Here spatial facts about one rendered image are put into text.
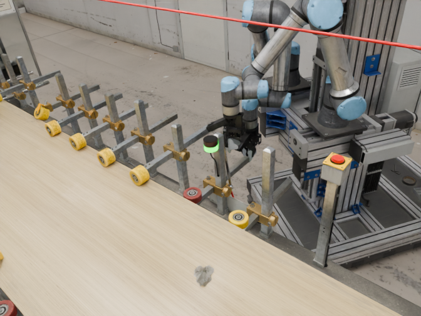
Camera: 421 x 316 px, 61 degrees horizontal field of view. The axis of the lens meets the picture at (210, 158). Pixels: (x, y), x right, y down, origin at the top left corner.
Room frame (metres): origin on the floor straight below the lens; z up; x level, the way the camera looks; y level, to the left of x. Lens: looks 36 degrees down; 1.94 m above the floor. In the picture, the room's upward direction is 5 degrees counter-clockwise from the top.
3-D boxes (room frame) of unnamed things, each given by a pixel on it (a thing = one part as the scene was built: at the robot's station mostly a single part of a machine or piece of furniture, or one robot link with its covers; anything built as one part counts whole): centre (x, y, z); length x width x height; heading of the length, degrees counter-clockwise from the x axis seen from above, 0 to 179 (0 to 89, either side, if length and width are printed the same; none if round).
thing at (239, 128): (1.37, -0.11, 1.13); 0.09 x 0.08 x 0.12; 67
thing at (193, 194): (1.20, 0.09, 0.85); 0.08 x 0.08 x 0.11
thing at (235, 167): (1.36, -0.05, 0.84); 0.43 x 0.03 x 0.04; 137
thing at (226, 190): (1.29, -0.02, 0.85); 0.14 x 0.06 x 0.05; 47
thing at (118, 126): (1.80, 0.53, 0.95); 0.14 x 0.06 x 0.05; 47
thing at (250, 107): (1.52, -0.21, 1.13); 0.09 x 0.08 x 0.11; 162
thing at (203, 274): (0.77, 0.06, 0.91); 0.09 x 0.07 x 0.02; 166
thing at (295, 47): (1.97, -0.48, 1.21); 0.13 x 0.12 x 0.14; 72
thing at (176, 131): (1.45, 0.15, 0.87); 0.04 x 0.04 x 0.48; 47
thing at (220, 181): (1.28, -0.04, 0.91); 0.04 x 0.04 x 0.48; 47
